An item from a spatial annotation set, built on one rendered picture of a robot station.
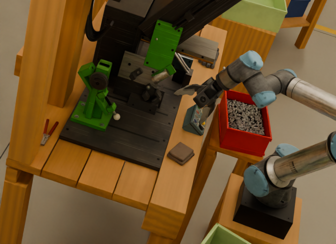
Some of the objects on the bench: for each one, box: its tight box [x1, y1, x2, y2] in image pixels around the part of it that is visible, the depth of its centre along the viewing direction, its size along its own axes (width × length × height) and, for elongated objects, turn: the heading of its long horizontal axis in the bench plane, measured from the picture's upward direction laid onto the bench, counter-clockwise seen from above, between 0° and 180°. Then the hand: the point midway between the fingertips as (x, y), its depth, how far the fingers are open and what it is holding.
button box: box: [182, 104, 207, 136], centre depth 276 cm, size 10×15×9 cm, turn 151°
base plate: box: [59, 42, 194, 172], centre depth 293 cm, size 42×110×2 cm, turn 151°
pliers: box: [41, 119, 59, 146], centre depth 249 cm, size 16×5×1 cm, turn 155°
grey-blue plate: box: [172, 55, 194, 84], centre depth 295 cm, size 10×2×14 cm, turn 61°
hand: (185, 110), depth 235 cm, fingers open, 14 cm apart
